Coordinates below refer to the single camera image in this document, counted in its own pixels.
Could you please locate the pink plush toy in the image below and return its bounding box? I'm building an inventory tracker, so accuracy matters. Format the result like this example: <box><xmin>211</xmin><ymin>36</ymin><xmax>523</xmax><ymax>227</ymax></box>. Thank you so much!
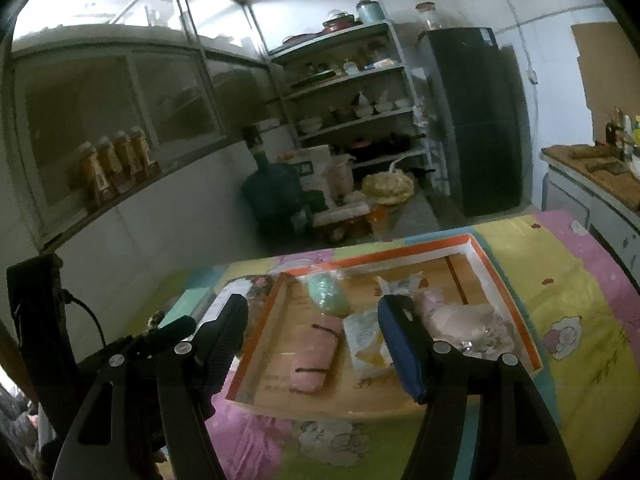
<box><xmin>419</xmin><ymin>287</ymin><xmax>515</xmax><ymax>361</ymax></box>

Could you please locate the pink cloth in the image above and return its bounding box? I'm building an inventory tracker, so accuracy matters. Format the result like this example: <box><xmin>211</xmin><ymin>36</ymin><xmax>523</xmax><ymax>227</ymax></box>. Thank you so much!
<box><xmin>288</xmin><ymin>315</ymin><xmax>343</xmax><ymax>393</ymax></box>

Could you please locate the yellow white tissue packet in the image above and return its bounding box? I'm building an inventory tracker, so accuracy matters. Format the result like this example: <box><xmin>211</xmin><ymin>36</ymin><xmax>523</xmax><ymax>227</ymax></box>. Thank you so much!
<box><xmin>343</xmin><ymin>309</ymin><xmax>393</xmax><ymax>379</ymax></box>

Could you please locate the leopard print scrunchie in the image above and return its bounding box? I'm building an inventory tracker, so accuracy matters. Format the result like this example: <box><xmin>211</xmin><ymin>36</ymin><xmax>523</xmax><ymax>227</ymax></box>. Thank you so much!
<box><xmin>145</xmin><ymin>310</ymin><xmax>166</xmax><ymax>333</ymax></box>

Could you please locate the clear plastic bag green item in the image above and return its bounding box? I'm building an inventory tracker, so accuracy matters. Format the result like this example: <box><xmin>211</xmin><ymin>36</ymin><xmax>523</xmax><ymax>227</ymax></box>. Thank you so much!
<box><xmin>306</xmin><ymin>270</ymin><xmax>352</xmax><ymax>318</ymax></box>

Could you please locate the white grey patterned scrunchie cloth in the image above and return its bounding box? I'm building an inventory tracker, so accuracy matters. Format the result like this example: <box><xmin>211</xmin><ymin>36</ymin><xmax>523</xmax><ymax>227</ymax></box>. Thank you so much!
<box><xmin>375</xmin><ymin>272</ymin><xmax>427</xmax><ymax>297</ymax></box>

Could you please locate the mint green tissue box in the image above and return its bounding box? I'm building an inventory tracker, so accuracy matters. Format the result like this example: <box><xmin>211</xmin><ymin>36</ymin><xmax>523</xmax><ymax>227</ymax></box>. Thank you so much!
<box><xmin>160</xmin><ymin>287</ymin><xmax>209</xmax><ymax>327</ymax></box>

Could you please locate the floral white tissue pack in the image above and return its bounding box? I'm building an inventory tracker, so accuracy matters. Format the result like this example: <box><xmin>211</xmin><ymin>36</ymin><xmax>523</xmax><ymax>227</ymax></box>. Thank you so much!
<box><xmin>198</xmin><ymin>278</ymin><xmax>253</xmax><ymax>327</ymax></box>

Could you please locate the orange drink bottle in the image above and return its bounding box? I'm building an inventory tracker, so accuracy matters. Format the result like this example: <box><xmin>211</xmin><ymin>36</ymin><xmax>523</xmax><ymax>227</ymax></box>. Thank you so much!
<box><xmin>114</xmin><ymin>130</ymin><xmax>145</xmax><ymax>186</ymax></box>
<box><xmin>130</xmin><ymin>126</ymin><xmax>160</xmax><ymax>178</ymax></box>
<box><xmin>78</xmin><ymin>142</ymin><xmax>115</xmax><ymax>210</ymax></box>
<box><xmin>98</xmin><ymin>136</ymin><xmax>131</xmax><ymax>195</ymax></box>

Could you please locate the orange cardboard box tray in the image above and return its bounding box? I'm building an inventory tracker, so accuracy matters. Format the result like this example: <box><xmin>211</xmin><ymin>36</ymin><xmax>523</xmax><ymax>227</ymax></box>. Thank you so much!
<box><xmin>226</xmin><ymin>233</ymin><xmax>544</xmax><ymax>422</ymax></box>

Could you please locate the colourful cartoon bed sheet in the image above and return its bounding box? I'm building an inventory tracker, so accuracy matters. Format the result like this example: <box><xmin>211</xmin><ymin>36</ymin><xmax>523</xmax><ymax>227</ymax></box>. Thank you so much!
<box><xmin>152</xmin><ymin>210</ymin><xmax>639</xmax><ymax>479</ymax></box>

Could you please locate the green water jug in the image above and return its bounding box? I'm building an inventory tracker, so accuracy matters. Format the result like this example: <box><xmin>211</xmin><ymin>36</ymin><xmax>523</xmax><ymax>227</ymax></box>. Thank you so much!
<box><xmin>241</xmin><ymin>125</ymin><xmax>308</xmax><ymax>242</ymax></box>

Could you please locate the glass cabinet window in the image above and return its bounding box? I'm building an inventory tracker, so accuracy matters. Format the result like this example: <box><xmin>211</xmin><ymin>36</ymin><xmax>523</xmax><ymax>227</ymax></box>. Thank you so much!
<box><xmin>8</xmin><ymin>39</ymin><xmax>237</xmax><ymax>246</ymax></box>

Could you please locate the yellow woven basket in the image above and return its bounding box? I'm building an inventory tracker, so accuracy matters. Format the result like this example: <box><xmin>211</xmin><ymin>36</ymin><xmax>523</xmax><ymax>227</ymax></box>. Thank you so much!
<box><xmin>361</xmin><ymin>170</ymin><xmax>414</xmax><ymax>206</ymax></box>

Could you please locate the wooden kitchen counter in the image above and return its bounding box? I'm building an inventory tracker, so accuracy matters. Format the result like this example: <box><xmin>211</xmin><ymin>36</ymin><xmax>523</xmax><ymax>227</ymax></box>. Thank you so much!
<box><xmin>540</xmin><ymin>145</ymin><xmax>639</xmax><ymax>276</ymax></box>

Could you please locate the metal kitchen shelf rack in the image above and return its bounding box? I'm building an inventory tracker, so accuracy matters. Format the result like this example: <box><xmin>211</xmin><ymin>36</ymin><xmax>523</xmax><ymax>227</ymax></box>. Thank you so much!
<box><xmin>269</xmin><ymin>20</ymin><xmax>436</xmax><ymax>185</ymax></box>

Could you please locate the yellow oil bottle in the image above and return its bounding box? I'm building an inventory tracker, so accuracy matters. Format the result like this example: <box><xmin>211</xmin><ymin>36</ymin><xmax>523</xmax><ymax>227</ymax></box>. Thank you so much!
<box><xmin>631</xmin><ymin>115</ymin><xmax>640</xmax><ymax>146</ymax></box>

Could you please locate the dark refrigerator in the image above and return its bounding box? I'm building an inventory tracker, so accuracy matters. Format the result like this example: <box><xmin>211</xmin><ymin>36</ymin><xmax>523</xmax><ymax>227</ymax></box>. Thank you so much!
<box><xmin>418</xmin><ymin>27</ymin><xmax>523</xmax><ymax>217</ymax></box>

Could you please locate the red pan on shelf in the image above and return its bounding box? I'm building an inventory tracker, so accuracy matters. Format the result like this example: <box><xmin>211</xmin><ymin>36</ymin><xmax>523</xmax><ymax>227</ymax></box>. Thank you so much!
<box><xmin>321</xmin><ymin>10</ymin><xmax>361</xmax><ymax>35</ymax></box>

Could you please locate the teal pot on shelf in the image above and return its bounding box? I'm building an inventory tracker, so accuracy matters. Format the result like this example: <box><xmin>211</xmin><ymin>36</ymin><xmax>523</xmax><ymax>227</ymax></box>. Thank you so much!
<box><xmin>356</xmin><ymin>0</ymin><xmax>386</xmax><ymax>24</ymax></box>

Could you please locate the glass jar on fridge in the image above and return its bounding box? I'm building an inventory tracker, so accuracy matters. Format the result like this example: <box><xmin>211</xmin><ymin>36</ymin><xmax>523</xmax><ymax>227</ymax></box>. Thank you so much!
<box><xmin>416</xmin><ymin>1</ymin><xmax>444</xmax><ymax>32</ymax></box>

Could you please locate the cardboard sheet on wall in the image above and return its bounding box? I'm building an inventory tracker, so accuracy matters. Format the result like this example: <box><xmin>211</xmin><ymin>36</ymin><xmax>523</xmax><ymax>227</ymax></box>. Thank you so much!
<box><xmin>572</xmin><ymin>22</ymin><xmax>639</xmax><ymax>141</ymax></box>

